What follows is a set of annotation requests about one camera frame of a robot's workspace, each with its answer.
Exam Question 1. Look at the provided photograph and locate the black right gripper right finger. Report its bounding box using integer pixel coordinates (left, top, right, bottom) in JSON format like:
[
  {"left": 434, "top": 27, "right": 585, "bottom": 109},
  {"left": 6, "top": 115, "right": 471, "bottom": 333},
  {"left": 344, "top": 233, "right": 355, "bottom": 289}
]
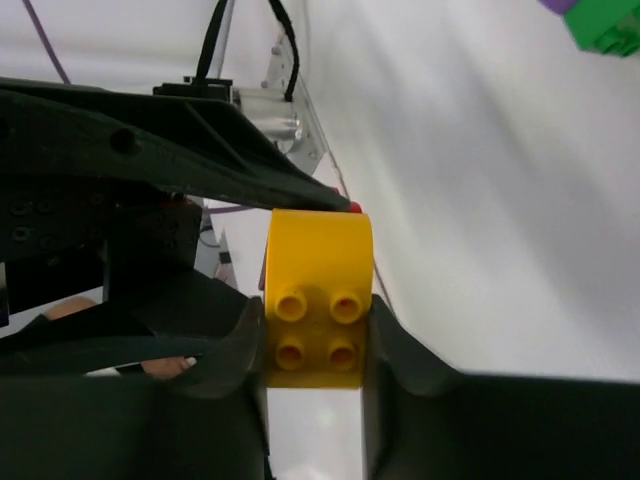
[{"left": 362, "top": 298, "right": 639, "bottom": 479}]

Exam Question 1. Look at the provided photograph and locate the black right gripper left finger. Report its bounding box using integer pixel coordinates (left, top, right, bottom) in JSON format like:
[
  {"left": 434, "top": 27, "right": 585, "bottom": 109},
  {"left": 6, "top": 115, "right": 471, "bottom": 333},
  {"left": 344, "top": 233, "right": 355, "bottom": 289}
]
[{"left": 1, "top": 298, "right": 270, "bottom": 479}]

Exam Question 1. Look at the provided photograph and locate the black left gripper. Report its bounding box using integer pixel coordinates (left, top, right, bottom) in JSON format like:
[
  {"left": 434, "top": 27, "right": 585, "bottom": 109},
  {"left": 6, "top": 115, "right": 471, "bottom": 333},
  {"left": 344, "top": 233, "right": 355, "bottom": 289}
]
[{"left": 1, "top": 78, "right": 350, "bottom": 375}]

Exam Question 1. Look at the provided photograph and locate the yellow butterfly lego piece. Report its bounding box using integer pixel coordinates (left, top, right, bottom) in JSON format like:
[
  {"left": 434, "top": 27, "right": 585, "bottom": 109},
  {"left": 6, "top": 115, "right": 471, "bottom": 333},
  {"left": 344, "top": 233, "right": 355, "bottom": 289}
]
[{"left": 264, "top": 209, "right": 374, "bottom": 389}]

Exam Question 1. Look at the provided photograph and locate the red flower lego piece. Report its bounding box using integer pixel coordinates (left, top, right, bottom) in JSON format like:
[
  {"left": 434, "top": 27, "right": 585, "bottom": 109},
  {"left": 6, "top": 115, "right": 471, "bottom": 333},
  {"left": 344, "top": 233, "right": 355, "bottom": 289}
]
[{"left": 330, "top": 186, "right": 363, "bottom": 214}]

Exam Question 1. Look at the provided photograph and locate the purple curved lego piece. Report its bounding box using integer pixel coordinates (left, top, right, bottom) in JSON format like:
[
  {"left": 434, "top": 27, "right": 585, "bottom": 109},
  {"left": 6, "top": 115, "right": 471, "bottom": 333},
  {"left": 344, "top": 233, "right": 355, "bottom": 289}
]
[{"left": 539, "top": 0, "right": 579, "bottom": 16}]

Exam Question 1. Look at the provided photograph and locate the green lego brick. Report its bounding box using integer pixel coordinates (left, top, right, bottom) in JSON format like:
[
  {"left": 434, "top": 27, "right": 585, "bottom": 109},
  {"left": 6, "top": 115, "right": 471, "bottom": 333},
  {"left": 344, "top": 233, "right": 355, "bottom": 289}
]
[{"left": 563, "top": 0, "right": 639, "bottom": 58}]

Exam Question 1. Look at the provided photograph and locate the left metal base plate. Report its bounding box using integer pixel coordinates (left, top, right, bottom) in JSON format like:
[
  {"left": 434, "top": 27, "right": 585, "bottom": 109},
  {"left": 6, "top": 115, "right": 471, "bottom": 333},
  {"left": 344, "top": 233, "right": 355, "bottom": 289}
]
[{"left": 232, "top": 33, "right": 329, "bottom": 175}]

